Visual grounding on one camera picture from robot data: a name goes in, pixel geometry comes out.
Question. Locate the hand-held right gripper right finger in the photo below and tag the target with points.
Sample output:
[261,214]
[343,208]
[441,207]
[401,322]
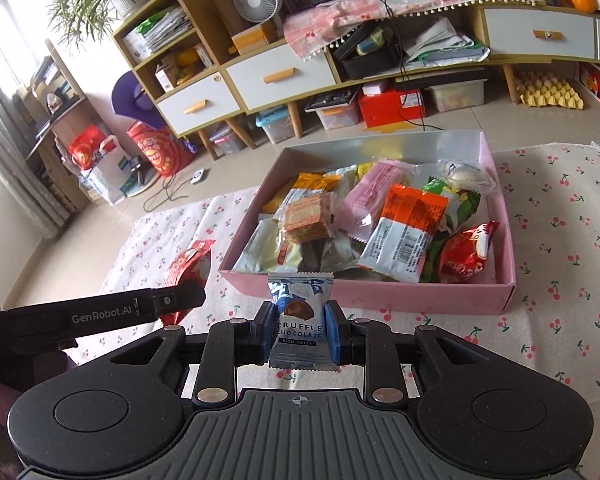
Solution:
[334,332]

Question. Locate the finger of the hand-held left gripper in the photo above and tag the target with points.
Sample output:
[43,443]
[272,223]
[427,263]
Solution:
[180,298]

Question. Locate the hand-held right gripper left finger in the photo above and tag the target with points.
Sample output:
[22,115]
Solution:
[271,332]

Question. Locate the red snack packet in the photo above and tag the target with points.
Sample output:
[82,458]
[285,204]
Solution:
[465,255]
[187,270]

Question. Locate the silver blue chocolate packet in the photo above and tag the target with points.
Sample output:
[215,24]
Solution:
[300,320]

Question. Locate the pink cardboard box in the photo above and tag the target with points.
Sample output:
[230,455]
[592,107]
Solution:
[380,297]

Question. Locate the brown snack packet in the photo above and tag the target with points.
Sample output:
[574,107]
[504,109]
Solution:
[330,252]

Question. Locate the white bread packet blue label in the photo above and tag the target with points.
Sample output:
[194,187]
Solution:
[465,175]
[262,250]

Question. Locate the clear cracker packet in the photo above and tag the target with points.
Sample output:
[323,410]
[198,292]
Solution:
[307,217]

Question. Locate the orange and white snack packet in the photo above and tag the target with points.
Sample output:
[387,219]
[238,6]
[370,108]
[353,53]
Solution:
[405,230]

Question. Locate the pink snack packet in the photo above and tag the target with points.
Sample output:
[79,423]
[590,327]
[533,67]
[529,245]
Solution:
[370,192]

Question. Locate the yellow snack packet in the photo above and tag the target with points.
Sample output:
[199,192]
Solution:
[305,182]

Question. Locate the green snack packet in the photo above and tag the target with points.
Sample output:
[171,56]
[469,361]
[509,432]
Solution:
[457,205]

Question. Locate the small white device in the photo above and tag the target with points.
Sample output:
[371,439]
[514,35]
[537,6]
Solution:
[198,176]

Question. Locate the red bag with face print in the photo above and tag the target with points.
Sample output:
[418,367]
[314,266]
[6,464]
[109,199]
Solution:
[157,147]

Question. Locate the red and white shopping bag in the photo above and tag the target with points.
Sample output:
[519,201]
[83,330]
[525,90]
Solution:
[100,165]

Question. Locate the small clear bin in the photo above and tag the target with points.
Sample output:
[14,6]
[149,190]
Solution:
[227,140]

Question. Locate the clear bin with blue lid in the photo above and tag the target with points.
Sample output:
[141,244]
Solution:
[275,127]

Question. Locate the grey curtain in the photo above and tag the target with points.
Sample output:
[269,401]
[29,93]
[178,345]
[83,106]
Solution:
[5,125]

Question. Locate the purple hat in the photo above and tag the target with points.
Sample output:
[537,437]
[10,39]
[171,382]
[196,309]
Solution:
[130,100]

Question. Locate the wooden side shelf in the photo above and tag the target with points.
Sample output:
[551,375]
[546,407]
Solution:
[55,105]

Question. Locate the clear bin with dark lid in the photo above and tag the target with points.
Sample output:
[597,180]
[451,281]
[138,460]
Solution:
[335,112]

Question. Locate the red box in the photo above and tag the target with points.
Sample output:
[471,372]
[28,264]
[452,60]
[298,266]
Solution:
[392,107]

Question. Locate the cherry print cloth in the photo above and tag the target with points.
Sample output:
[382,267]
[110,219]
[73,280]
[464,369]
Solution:
[555,240]

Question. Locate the stack of papers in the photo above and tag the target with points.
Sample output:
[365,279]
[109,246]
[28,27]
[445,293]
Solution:
[165,30]

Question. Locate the yellow box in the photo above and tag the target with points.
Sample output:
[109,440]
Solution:
[252,37]

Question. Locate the black bag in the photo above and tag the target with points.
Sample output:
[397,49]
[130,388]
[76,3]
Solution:
[370,55]

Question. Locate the wooden cabinet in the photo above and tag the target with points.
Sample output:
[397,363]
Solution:
[195,15]

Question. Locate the white desk fan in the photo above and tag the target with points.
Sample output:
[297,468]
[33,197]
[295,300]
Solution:
[257,0]

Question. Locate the pile of white papers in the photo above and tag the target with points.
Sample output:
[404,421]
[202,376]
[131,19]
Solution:
[445,42]

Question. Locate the yellow egg tray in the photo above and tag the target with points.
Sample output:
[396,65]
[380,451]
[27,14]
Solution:
[547,92]

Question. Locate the pink cherry cloth with tassels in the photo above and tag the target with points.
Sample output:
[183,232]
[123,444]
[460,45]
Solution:
[380,5]

